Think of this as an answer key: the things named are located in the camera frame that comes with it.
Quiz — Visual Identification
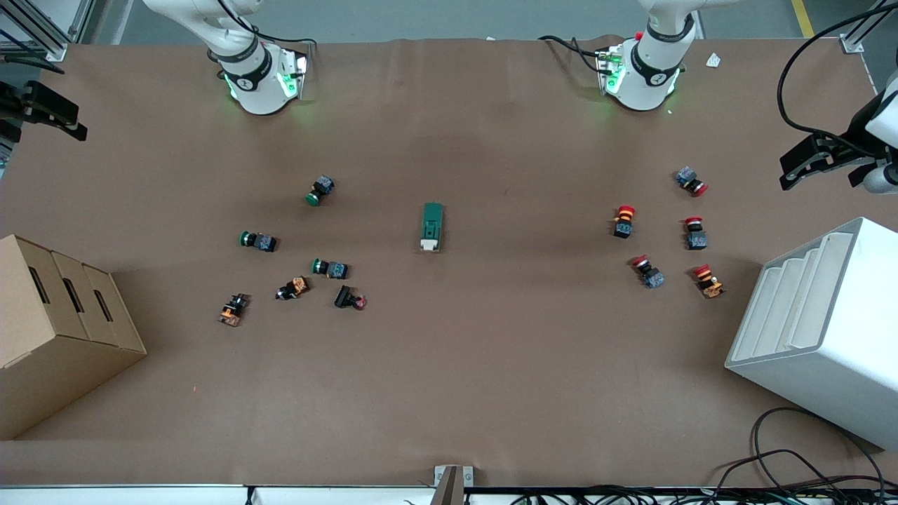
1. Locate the green load switch white handle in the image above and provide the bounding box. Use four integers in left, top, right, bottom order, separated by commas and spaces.
420, 202, 445, 253

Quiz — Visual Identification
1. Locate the white stepped storage rack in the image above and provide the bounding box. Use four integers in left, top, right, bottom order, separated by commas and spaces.
725, 217, 898, 451

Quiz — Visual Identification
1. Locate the brown cardboard box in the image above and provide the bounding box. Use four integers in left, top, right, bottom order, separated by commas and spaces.
0, 234, 148, 441

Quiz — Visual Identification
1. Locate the brown paper table mat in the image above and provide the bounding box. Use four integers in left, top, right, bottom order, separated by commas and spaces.
0, 36, 898, 488

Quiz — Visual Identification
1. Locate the aluminium frame post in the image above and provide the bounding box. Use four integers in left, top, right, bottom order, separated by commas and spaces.
0, 0, 95, 64
840, 0, 898, 55

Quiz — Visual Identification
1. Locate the looped black cable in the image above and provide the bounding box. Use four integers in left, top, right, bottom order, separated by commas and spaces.
716, 407, 888, 492

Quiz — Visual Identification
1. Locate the black arm base cable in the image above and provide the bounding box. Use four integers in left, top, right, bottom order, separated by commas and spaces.
537, 34, 608, 74

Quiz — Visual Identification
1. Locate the white table edge rail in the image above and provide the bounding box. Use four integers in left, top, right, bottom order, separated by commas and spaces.
0, 484, 898, 505

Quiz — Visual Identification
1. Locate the black cable bundle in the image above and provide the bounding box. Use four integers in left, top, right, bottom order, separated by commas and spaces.
505, 477, 898, 505

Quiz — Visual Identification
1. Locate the grey metal bracket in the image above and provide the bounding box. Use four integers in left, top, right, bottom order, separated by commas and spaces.
434, 464, 474, 505

